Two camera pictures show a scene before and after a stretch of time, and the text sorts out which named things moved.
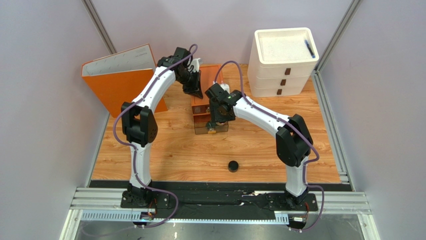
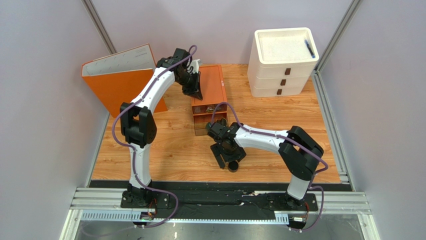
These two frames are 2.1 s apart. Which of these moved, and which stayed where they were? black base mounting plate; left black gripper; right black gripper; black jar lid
Moved: right black gripper
Stayed: black base mounting plate; left black gripper; black jar lid
